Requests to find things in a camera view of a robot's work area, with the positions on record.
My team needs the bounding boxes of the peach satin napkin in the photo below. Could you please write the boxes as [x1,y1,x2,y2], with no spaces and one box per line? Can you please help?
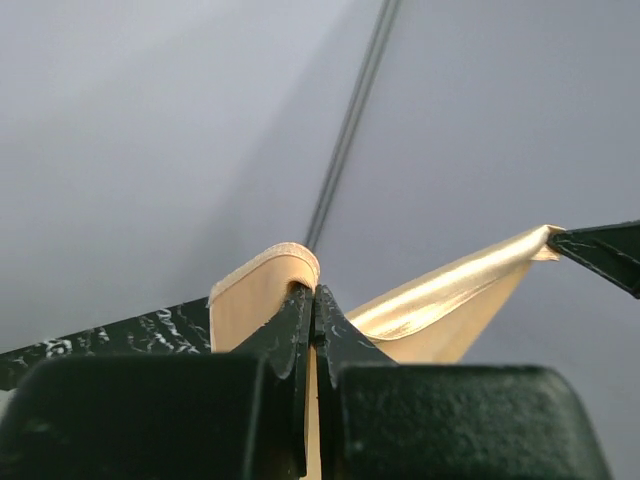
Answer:
[209,225,570,479]

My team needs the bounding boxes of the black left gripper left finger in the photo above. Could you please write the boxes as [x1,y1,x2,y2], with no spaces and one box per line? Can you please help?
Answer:
[210,286,312,478]

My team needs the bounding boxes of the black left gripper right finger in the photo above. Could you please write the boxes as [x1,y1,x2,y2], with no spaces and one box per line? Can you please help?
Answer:
[313,285,396,478]

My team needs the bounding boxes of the black marbled table mat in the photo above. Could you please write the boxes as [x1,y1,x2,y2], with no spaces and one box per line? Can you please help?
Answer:
[1,298,210,391]

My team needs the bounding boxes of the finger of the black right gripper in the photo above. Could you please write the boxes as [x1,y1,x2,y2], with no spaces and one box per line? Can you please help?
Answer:
[547,220,640,299]

